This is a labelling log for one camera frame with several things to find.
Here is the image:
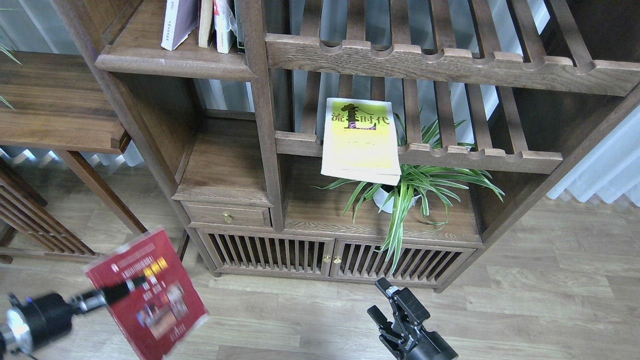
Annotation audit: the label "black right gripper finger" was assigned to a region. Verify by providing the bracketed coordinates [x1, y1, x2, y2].
[366, 305, 408, 356]
[375, 277, 431, 336]

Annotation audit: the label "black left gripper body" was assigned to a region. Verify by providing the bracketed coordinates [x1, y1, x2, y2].
[6, 291, 108, 353]

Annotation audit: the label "white plastic-wrapped upright book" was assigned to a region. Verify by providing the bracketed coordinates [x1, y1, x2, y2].
[214, 0, 237, 54]

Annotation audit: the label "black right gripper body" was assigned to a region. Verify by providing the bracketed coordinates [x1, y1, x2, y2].
[385, 321, 458, 360]

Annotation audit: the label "yellow-green paperback book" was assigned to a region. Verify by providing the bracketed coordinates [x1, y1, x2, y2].
[320, 97, 402, 186]

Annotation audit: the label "wooden side table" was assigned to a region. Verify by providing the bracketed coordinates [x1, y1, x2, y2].
[0, 50, 189, 281]

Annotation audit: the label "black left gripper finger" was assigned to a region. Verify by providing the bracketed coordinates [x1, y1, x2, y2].
[102, 276, 147, 306]

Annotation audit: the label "tan upright book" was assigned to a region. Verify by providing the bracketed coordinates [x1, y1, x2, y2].
[198, 0, 215, 49]

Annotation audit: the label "spider plant in white pot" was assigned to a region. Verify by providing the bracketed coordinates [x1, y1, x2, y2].
[316, 107, 506, 273]

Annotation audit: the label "dark wooden bookshelf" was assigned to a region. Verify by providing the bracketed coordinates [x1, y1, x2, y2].
[53, 0, 639, 292]

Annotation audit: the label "brass drawer knob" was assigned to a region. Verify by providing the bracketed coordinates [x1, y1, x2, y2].
[222, 211, 234, 224]

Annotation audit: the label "brass cabinet door knobs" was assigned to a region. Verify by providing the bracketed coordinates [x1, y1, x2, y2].
[322, 254, 342, 264]

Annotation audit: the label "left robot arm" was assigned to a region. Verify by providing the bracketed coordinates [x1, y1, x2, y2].
[0, 275, 147, 357]

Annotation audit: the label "red paperback book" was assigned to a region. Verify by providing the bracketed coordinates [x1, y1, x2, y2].
[83, 228, 209, 360]

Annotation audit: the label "dark upright book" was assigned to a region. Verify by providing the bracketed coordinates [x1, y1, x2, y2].
[233, 0, 246, 54]

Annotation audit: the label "white curtain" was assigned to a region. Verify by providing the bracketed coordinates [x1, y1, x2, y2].
[546, 107, 640, 207]

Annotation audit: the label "white lilac paperback book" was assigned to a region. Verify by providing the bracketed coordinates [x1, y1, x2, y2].
[161, 0, 200, 51]

